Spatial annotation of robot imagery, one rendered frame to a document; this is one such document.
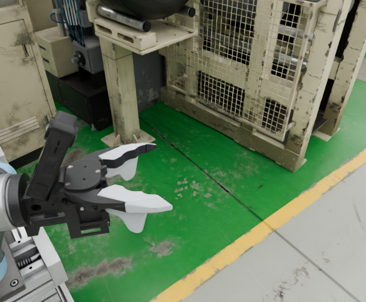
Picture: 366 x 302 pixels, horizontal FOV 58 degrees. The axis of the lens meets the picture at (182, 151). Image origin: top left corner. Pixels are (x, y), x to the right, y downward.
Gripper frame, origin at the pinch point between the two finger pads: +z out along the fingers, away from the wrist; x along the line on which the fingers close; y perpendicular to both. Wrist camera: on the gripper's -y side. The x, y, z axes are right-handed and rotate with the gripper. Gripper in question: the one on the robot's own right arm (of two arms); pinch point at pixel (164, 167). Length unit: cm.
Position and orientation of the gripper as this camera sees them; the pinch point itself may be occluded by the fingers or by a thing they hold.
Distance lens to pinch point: 46.1
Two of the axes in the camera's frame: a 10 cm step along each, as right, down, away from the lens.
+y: 0.3, 8.5, 5.2
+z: 9.8, -1.3, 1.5
